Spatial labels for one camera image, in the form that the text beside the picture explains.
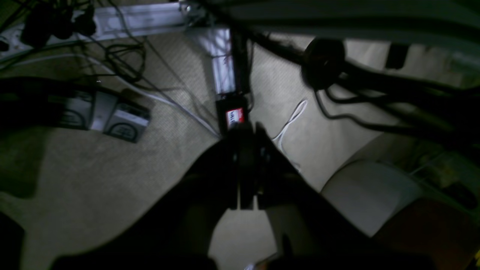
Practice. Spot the black power adapter red label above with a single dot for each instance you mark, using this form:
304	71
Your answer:
231	110

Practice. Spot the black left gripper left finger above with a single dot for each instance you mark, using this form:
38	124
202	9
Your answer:
175	233

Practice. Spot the aluminium frame leg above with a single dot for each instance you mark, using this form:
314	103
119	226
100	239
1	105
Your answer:
225	48

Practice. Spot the grey foot pedals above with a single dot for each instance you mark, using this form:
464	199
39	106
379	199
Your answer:
101	111

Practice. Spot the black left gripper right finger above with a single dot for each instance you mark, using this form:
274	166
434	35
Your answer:
310	234

